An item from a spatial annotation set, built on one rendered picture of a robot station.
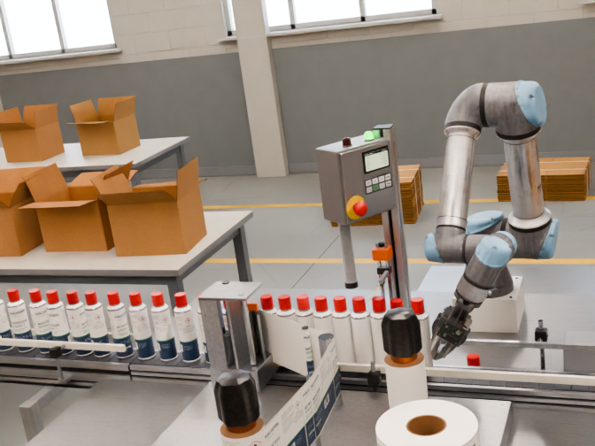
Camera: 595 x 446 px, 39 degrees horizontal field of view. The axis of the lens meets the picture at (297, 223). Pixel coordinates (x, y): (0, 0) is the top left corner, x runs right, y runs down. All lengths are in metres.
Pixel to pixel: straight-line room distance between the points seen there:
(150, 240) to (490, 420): 2.13
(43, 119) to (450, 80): 3.42
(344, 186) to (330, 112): 5.82
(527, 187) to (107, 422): 1.28
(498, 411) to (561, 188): 4.56
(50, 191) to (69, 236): 0.27
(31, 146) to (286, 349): 4.57
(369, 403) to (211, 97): 6.43
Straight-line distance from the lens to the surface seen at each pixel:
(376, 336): 2.19
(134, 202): 3.73
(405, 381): 1.87
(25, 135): 6.57
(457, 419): 1.74
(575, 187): 6.49
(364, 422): 2.04
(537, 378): 2.13
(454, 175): 2.19
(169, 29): 8.41
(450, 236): 2.14
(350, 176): 2.09
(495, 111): 2.22
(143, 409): 2.38
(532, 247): 2.43
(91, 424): 2.37
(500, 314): 2.51
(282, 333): 2.20
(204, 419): 2.16
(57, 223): 4.07
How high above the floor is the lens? 1.92
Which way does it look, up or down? 17 degrees down
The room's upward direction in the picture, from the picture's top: 8 degrees counter-clockwise
